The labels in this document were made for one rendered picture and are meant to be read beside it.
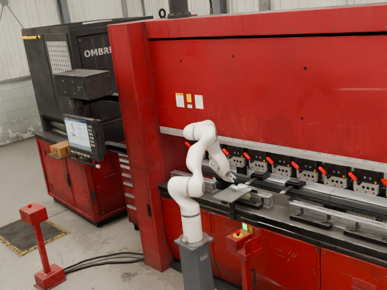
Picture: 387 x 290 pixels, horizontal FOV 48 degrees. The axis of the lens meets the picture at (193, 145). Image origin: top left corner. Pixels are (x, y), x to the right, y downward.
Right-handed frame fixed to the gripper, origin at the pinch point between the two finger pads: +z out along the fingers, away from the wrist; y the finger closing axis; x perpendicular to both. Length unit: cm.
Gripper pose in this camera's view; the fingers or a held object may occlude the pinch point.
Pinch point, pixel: (233, 182)
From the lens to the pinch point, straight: 337.2
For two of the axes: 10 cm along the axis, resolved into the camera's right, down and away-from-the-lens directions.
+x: -4.5, 8.4, -3.2
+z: 5.1, 5.3, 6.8
